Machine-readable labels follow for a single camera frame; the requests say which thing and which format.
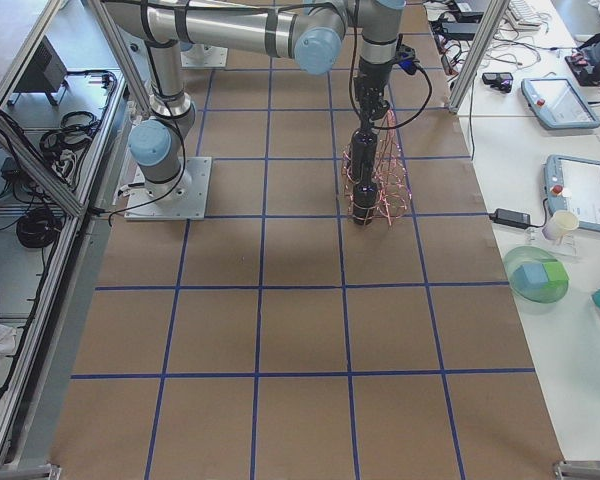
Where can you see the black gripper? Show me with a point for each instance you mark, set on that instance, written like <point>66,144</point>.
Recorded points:
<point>370,74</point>

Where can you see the dark glass wine bottle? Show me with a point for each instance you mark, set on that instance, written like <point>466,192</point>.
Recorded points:
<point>362,154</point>

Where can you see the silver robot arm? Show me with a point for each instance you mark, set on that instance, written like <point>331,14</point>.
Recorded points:
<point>190,34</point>

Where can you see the dark bottle in rack right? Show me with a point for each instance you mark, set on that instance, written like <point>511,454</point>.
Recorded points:
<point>364,202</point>

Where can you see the teach pendant far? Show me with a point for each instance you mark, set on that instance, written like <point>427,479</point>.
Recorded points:
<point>558,104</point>

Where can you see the teach pendant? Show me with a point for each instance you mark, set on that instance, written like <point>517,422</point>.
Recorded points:
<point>558,104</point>
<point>573,184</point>

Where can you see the black power adapter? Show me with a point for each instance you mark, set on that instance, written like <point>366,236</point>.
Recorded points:
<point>510,218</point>

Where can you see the white paper cup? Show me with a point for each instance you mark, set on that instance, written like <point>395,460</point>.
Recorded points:
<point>559,224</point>

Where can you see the teach pendant near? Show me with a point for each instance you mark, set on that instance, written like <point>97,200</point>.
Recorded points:
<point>573,184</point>

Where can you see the blue foam block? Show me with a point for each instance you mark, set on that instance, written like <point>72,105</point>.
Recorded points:
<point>528,280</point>

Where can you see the green foam block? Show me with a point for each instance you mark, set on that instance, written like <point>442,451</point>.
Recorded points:
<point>556,275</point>

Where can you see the green glass bowl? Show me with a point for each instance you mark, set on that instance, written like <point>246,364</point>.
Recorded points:
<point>529,254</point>

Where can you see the black electronics box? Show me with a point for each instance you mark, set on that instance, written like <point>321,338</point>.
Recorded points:
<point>46,73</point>

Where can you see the copper wire wine rack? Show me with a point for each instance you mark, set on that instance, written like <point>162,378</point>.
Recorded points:
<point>390,175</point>

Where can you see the aluminium frame post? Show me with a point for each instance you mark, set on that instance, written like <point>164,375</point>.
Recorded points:
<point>482,39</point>

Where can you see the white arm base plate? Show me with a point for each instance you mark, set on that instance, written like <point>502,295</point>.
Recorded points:
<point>183,198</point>
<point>202,56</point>

